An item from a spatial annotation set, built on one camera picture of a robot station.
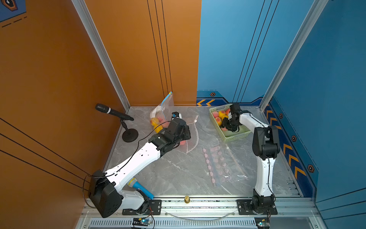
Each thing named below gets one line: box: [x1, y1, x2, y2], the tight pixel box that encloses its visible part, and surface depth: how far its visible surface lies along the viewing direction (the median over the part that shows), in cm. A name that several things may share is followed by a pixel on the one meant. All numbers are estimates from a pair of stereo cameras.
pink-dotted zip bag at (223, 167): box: [202, 145, 249, 188], surface depth 89 cm
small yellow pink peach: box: [215, 116, 222, 126], surface depth 107 cm
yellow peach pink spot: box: [218, 110, 226, 118], surface depth 112 cm
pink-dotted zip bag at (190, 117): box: [181, 107, 199, 154], surface depth 81 cm
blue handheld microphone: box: [126, 177, 155, 200], surface depth 80 cm
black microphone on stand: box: [95, 103, 139, 143], surface depth 93 cm
